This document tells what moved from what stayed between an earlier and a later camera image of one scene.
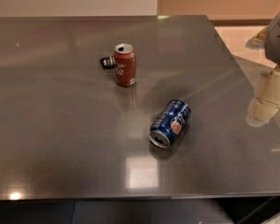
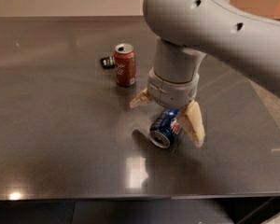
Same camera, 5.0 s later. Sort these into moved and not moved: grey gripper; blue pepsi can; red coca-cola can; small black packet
Moved: grey gripper
Not moved: small black packet; red coca-cola can; blue pepsi can
